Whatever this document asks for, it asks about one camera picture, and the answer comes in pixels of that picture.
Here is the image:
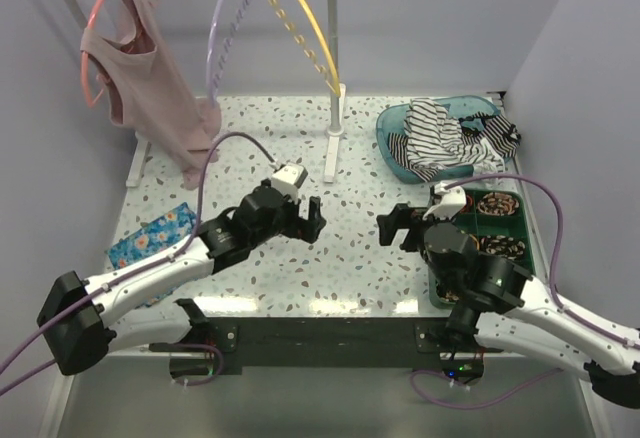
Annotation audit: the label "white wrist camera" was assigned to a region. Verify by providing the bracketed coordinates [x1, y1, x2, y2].
[271, 163, 308, 196]
[422, 183, 467, 221]

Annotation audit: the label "yellow plastic hanger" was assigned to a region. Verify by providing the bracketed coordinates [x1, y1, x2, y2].
[266, 0, 342, 98]

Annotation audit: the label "brown patterned hair ties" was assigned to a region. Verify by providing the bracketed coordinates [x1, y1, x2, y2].
[434, 280, 464, 304]

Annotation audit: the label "floral black hair ties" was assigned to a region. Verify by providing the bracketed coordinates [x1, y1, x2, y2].
[478, 234, 526, 259]

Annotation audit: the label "pink plastic hanger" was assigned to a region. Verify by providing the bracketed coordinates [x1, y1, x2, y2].
[79, 0, 172, 109]

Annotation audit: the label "pink tank top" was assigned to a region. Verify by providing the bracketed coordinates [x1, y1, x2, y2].
[80, 0, 222, 190]

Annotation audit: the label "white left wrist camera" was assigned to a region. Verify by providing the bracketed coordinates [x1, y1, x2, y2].
[271, 163, 308, 196]

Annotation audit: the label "teal plastic basket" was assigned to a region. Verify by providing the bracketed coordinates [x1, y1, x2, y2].
[375, 95, 501, 185]

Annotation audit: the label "leopard print hair ties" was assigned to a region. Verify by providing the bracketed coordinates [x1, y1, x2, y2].
[476, 191, 521, 217]

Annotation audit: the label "grey white hanger rack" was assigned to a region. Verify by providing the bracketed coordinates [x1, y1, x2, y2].
[64, 0, 346, 187]

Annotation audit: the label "blue floral cloth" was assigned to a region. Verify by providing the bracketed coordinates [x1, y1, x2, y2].
[107, 201, 197, 309]

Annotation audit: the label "black white striped garment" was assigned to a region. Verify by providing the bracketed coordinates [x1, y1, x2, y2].
[389, 98, 522, 183]

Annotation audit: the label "green compartment tray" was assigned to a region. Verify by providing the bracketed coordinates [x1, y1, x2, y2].
[427, 186, 539, 309]

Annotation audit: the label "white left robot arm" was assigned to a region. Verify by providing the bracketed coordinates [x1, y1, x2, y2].
[36, 180, 326, 376]

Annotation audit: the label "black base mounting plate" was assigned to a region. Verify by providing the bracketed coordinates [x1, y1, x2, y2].
[149, 317, 485, 378]

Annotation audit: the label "purple plastic hanger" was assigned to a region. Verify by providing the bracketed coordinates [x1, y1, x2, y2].
[205, 0, 252, 107]

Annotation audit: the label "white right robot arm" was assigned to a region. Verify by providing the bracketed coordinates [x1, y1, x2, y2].
[376, 204, 639, 409]

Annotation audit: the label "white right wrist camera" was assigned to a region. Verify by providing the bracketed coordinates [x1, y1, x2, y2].
[422, 183, 467, 221]

